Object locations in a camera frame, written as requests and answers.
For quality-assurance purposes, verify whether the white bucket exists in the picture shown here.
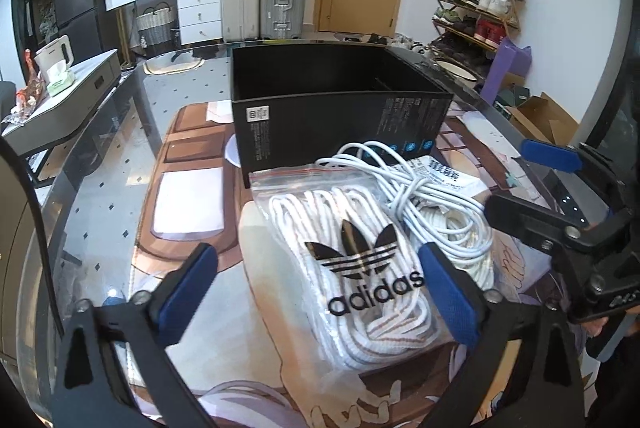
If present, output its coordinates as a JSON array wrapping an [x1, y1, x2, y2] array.
[[435, 58, 478, 84]]

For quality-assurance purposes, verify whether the grey side table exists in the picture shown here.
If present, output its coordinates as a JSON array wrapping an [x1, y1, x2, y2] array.
[[2, 49, 122, 156]]

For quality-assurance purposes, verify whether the brown cardboard box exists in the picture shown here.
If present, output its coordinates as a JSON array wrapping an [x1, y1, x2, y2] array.
[[508, 92, 579, 147]]

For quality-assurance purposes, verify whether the shoe rack with shoes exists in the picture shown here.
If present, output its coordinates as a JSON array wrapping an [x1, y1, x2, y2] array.
[[428, 0, 525, 78]]

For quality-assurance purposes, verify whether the anime printed table mat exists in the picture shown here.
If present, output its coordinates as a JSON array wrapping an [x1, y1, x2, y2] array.
[[89, 100, 591, 428]]

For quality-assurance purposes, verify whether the green tissue pack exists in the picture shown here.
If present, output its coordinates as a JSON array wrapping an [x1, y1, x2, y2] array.
[[44, 61, 75, 97]]

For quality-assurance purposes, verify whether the white electric kettle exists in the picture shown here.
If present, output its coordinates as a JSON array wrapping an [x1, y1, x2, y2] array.
[[35, 35, 74, 81]]

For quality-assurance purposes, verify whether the woven basket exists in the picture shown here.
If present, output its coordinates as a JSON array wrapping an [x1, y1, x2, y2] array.
[[136, 2, 176, 57]]

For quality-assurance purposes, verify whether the white charging cable bundle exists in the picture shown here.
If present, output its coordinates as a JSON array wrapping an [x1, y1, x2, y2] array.
[[314, 140, 497, 279]]

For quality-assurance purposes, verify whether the black cardboard box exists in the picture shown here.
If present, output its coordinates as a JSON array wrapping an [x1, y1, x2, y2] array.
[[230, 42, 452, 176]]

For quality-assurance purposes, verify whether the person's right hand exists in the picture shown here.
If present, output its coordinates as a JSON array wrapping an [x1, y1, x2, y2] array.
[[581, 309, 640, 342]]

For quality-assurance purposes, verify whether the adidas bag of white laces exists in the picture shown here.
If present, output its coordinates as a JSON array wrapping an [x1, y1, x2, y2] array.
[[248, 165, 451, 372]]

